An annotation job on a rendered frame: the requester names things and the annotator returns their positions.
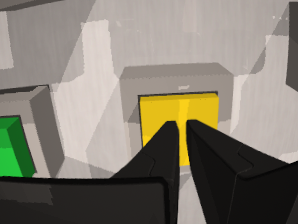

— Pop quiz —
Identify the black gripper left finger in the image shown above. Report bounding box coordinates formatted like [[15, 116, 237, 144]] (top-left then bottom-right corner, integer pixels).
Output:
[[0, 120, 180, 224]]

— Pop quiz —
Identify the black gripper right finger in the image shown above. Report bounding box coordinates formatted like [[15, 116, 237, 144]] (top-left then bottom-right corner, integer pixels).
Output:
[[185, 119, 298, 224]]

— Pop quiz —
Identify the green button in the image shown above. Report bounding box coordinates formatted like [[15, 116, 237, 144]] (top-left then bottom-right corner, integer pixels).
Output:
[[0, 85, 65, 179]]

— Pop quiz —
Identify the yellow button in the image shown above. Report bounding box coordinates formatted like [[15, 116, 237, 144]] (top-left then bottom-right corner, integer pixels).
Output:
[[120, 63, 234, 172]]

